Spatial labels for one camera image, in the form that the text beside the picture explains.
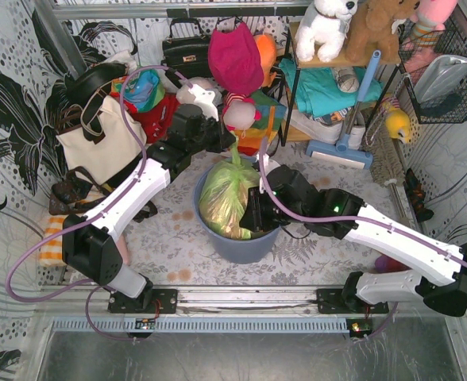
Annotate bristle broom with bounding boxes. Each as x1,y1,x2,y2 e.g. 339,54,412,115
361,112,419,229

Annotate pink white plush doll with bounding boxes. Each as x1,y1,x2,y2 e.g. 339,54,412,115
222,92,261,131

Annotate green trash bag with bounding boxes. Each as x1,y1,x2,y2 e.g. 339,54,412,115
199,144,260,241

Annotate wooden shelf rack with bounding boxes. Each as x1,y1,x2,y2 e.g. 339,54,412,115
276,21,405,148

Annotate teal folded cloth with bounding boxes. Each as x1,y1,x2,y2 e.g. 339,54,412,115
279,58,382,117

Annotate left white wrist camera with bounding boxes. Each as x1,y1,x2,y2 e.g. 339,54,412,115
189,84,219,121

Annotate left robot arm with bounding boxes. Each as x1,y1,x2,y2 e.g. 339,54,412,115
62,103,235,314

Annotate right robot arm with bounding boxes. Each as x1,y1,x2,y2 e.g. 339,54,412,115
240,160,467,317

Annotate brown patterned bag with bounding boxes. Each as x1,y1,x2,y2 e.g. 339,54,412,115
48,166,159,223

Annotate cream plush lamb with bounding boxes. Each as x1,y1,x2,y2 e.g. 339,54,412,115
176,77,222,106

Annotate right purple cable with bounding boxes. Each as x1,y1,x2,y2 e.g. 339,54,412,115
257,137,467,338

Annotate magenta cloth bag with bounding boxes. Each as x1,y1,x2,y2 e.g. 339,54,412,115
208,21,264,95

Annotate colourful rainbow cloth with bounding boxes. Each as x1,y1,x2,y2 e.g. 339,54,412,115
124,69,165,114

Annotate black wire basket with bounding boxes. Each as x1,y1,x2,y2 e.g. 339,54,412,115
399,19,467,125

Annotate rainbow striped bag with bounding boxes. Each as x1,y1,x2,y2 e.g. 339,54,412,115
226,90,287,156

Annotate purple cable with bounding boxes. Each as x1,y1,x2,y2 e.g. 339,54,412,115
257,137,467,338
4,65,195,343

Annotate blue trash bin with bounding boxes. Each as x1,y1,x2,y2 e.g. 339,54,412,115
192,158,280,264

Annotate brown teddy bear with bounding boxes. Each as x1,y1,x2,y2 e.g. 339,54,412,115
345,0,420,63

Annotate black leather handbag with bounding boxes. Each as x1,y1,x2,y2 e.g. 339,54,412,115
161,17,213,88

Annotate pink plush toy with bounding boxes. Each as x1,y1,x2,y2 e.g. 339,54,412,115
407,0,457,44

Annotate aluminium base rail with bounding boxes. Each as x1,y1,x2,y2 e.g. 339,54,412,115
32,285,465,341

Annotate red cloth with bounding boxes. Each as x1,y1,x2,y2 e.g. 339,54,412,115
128,93,180,144

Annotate white plush dog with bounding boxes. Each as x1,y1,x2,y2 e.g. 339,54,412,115
295,0,358,63

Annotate orange checkered towel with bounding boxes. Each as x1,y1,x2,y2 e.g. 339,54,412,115
37,215,67,267

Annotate yellow plush duck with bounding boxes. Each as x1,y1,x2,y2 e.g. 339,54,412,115
380,97,411,144

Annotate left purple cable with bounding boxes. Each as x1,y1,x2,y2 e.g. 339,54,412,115
4,65,195,343

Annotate silver foil pouch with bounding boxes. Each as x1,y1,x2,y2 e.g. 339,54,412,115
414,55,467,103

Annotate cream canvas tote bag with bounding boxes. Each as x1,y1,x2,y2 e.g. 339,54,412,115
57,96,146,184

